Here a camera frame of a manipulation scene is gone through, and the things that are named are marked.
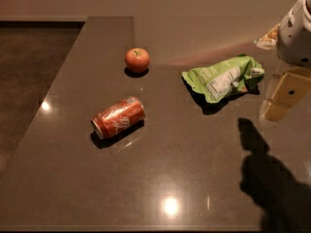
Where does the red apple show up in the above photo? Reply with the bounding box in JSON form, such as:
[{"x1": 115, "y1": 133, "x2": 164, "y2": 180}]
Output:
[{"x1": 124, "y1": 48, "x2": 150, "y2": 74}]

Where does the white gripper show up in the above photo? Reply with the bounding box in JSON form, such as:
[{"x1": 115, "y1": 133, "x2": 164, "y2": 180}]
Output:
[{"x1": 256, "y1": 0, "x2": 311, "y2": 123}]

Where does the green chip bag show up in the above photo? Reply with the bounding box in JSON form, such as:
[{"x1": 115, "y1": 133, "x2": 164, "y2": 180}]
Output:
[{"x1": 182, "y1": 55, "x2": 265, "y2": 104}]

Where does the red coke can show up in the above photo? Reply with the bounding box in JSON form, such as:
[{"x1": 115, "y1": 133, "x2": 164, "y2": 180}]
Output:
[{"x1": 91, "y1": 96, "x2": 145, "y2": 140}]

